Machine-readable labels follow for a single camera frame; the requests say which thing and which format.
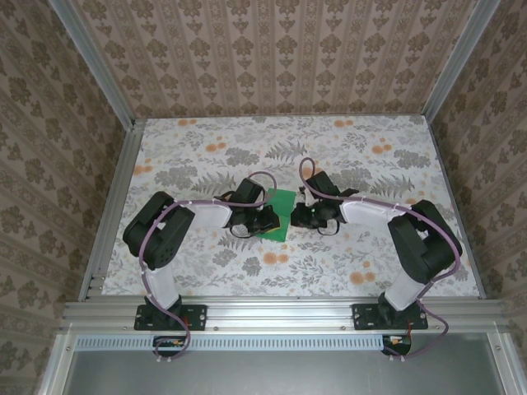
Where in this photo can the green paper sheet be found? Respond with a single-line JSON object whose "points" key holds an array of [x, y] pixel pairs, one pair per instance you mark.
{"points": [[284, 201]]}

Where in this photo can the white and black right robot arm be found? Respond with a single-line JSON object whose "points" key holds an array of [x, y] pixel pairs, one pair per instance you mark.
{"points": [[424, 243]]}

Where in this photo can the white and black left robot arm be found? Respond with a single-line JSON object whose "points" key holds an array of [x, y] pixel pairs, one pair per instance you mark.
{"points": [[156, 234]]}

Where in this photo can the grey metal panel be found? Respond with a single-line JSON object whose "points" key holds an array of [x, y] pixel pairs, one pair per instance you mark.
{"points": [[280, 374]]}

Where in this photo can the long aluminium mounting rail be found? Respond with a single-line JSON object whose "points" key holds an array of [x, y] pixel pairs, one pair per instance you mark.
{"points": [[280, 314]]}

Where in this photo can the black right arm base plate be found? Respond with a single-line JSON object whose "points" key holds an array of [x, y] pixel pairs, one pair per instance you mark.
{"points": [[364, 317]]}

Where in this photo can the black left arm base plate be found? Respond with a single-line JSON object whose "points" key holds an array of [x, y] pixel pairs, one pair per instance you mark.
{"points": [[195, 317]]}

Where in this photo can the aluminium table side rail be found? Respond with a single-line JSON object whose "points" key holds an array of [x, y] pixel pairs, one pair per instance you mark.
{"points": [[123, 173]]}

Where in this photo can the aluminium frame post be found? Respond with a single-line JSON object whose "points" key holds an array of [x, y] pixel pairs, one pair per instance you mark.
{"points": [[455, 61], [95, 61]]}

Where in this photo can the aluminium lower frame bar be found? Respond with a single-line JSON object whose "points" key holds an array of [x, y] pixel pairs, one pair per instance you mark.
{"points": [[500, 366], [57, 366]]}

